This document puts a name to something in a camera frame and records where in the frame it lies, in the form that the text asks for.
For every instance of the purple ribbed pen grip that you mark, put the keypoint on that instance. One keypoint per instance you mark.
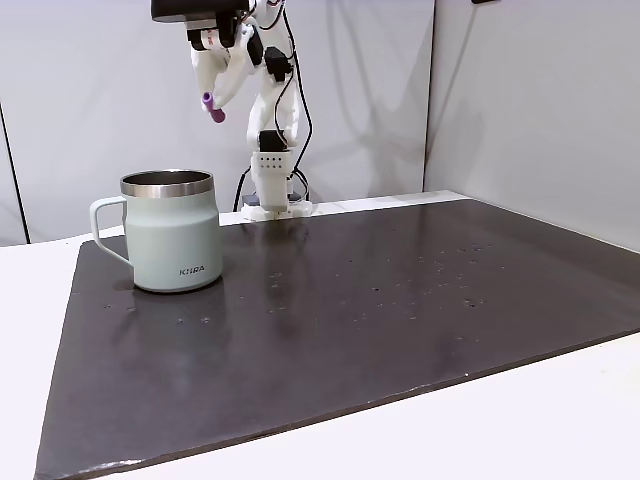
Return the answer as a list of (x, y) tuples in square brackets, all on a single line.
[(215, 111)]

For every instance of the pale green steel mug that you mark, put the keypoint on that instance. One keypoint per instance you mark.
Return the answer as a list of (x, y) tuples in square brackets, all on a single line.
[(170, 240)]

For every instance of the black glossy table mat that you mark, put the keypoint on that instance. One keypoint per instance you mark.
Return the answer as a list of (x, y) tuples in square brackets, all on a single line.
[(350, 325)]

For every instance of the black camera box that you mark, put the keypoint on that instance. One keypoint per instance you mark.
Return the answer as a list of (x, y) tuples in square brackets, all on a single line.
[(195, 10)]

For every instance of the black wall-mounted object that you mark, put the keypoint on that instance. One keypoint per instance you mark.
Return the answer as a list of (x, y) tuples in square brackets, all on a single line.
[(486, 1)]

